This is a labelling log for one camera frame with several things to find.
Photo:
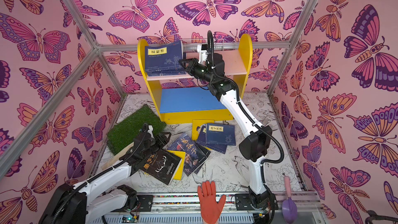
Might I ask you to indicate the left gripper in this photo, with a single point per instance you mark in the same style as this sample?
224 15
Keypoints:
164 140

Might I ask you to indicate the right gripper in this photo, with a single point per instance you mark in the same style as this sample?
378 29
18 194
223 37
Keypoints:
188 65

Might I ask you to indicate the navy book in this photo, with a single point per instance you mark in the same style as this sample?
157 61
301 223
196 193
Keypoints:
202 140
164 58
166 73
222 134

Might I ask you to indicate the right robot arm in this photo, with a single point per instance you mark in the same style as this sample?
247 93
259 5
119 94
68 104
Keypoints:
258 146

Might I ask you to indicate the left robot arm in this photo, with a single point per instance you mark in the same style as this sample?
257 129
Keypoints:
101 194

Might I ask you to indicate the black book yellow title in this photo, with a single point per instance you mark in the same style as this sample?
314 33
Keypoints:
162 165

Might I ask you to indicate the yellow cartoon cover book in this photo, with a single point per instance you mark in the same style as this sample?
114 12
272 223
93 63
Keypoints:
197 126

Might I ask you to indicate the dark purple cover book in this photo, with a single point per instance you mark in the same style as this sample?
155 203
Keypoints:
195 154

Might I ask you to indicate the yellow pink blue bookshelf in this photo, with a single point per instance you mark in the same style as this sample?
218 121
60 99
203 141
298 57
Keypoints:
183 105

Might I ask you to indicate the thin yellow book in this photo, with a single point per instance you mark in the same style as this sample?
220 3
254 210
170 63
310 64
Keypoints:
179 172

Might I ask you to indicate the green artificial grass mat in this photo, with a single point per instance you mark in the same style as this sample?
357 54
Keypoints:
123 133

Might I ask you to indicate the beige cloth glove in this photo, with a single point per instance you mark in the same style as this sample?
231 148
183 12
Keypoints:
116 157

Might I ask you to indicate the red rubber glove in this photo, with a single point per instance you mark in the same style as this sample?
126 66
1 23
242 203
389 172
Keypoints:
211 209

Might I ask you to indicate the green circuit board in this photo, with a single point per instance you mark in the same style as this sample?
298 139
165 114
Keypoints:
129 219

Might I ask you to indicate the purple plastic scoop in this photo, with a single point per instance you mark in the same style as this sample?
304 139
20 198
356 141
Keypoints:
289 208

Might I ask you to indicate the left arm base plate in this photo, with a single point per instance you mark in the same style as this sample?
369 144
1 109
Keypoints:
139 203

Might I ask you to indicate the aluminium rail base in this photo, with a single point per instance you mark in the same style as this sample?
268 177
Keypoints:
185 209

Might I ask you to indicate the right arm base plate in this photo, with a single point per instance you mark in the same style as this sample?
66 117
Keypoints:
251 202

